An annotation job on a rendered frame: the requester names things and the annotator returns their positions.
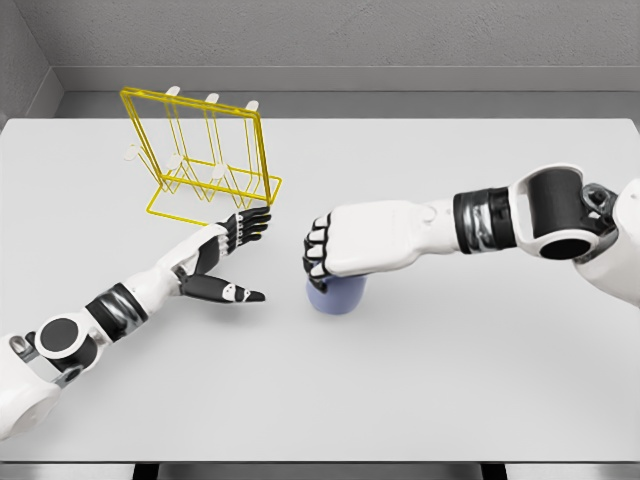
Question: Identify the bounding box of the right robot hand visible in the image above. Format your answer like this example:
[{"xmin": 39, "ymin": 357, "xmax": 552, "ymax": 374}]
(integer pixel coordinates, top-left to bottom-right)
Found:
[{"xmin": 301, "ymin": 199, "xmax": 435, "ymax": 293}]

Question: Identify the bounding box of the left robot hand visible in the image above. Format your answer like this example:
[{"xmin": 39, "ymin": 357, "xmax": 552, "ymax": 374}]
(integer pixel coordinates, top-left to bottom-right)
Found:
[{"xmin": 156, "ymin": 206, "xmax": 273, "ymax": 304}]

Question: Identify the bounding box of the blue cup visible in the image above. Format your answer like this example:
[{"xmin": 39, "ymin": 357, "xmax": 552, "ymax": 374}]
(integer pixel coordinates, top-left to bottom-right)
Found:
[{"xmin": 305, "ymin": 260, "xmax": 369, "ymax": 317}]

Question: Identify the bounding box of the yellow wire cup holder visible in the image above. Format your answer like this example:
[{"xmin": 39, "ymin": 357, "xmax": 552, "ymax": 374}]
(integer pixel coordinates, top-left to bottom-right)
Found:
[{"xmin": 119, "ymin": 85, "xmax": 283, "ymax": 228}]

